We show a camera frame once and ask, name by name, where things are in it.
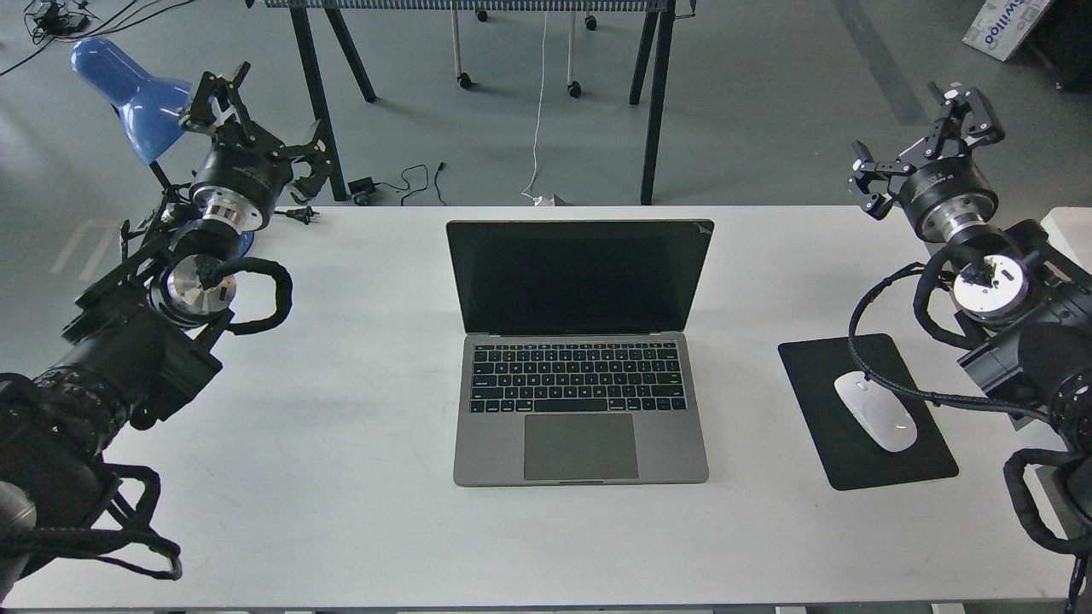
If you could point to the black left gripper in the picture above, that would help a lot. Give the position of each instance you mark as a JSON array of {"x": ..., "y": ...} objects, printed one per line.
[{"x": 242, "y": 178}]

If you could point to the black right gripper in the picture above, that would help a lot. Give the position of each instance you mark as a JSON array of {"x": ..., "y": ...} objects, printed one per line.
[{"x": 949, "y": 194}]

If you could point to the grey laptop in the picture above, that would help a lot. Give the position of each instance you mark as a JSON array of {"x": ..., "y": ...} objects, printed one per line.
[{"x": 575, "y": 367}]

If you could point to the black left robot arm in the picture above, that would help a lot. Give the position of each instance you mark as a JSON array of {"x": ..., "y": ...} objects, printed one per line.
[{"x": 142, "y": 345}]

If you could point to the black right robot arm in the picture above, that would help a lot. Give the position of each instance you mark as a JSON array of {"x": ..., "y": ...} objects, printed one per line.
[{"x": 1015, "y": 305}]

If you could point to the blue desk lamp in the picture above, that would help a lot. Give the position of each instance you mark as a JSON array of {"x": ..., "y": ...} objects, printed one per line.
[{"x": 147, "y": 106}]

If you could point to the cardboard box with print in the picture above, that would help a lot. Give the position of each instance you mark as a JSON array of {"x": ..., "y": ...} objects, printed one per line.
[{"x": 1000, "y": 27}]

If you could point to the white side table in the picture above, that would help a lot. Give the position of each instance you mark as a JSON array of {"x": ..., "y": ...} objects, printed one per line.
[{"x": 1069, "y": 231}]

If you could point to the white rolling cart legs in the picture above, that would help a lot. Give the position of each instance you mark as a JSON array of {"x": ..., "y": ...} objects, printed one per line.
[{"x": 573, "y": 87}]

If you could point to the white computer mouse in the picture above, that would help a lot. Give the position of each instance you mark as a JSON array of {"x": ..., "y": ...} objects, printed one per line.
[{"x": 878, "y": 411}]

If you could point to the black mouse pad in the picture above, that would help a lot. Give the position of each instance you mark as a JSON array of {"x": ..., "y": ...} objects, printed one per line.
[{"x": 850, "y": 456}]

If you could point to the black power adapter with cable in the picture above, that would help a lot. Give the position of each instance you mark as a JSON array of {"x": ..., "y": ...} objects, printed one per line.
[{"x": 362, "y": 190}]

